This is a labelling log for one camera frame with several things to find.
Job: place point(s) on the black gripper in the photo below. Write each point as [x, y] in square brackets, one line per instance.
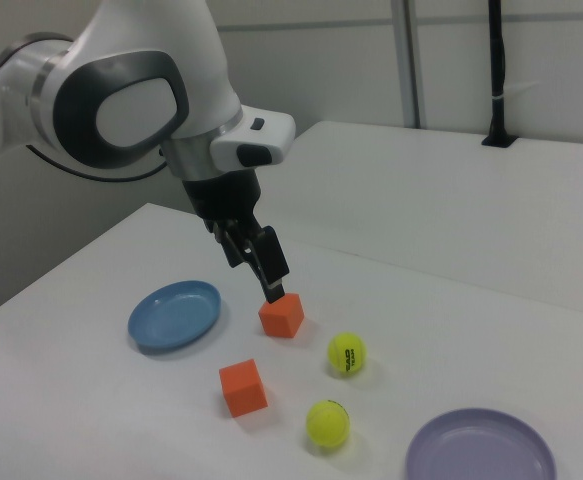
[223, 197]

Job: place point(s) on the orange foam cube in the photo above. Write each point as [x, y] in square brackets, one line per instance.
[243, 387]
[281, 317]

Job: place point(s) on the yellow tennis ball large print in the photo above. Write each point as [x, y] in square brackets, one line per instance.
[347, 355]

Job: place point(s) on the yellow tennis ball small mark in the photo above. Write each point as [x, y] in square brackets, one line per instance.
[327, 423]

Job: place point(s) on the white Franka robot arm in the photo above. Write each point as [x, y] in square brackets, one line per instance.
[121, 65]

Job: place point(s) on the blue plate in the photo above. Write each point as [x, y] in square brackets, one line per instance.
[173, 317]

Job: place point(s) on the purple plate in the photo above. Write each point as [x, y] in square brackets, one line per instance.
[478, 447]

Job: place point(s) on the black camera pole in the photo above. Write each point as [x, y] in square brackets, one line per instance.
[497, 60]

